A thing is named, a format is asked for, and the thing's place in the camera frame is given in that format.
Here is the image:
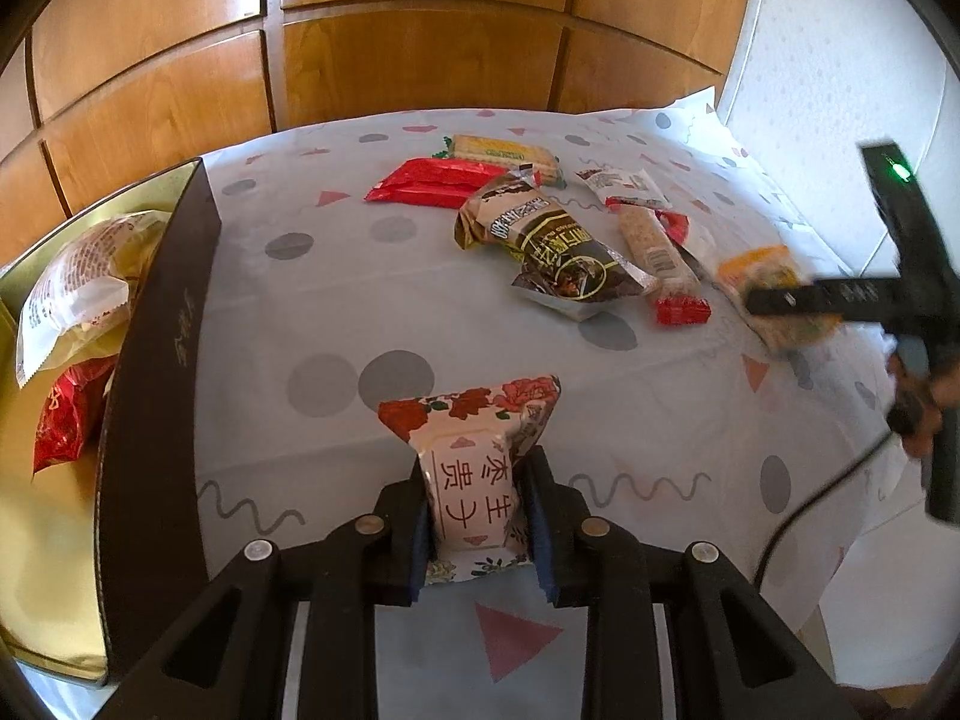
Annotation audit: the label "clear orange snack packet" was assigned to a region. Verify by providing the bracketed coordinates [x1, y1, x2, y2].
[714, 244, 842, 356]

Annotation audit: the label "floral red white snack packet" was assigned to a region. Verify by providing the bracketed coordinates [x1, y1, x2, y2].
[377, 374, 562, 585]

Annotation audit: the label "rice bar red ends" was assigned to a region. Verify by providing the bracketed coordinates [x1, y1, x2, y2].
[617, 205, 711, 327]

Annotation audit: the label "dark brown chocolate snack packet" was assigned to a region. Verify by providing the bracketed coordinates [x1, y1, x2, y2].
[454, 167, 661, 322]

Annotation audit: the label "red foil snack packet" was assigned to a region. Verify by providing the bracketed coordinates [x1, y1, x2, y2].
[32, 356, 117, 475]

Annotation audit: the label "white bread pastry packet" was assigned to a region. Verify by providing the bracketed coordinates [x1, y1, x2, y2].
[14, 210, 171, 388]

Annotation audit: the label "yellow cracker packet green ends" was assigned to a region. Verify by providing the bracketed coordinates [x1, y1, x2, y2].
[434, 133, 566, 188]

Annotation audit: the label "white nutrition label snack packet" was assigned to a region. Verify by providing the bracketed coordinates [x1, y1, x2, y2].
[578, 167, 672, 210]

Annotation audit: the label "right hand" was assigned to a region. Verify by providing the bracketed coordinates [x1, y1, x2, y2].
[887, 353, 960, 460]

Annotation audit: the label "patterned white tablecloth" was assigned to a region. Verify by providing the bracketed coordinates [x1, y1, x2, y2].
[29, 86, 925, 720]

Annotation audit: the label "gold tin box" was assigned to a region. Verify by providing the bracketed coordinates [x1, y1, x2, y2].
[2, 161, 221, 684]

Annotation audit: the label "black cable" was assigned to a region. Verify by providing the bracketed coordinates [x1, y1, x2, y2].
[753, 429, 902, 590]

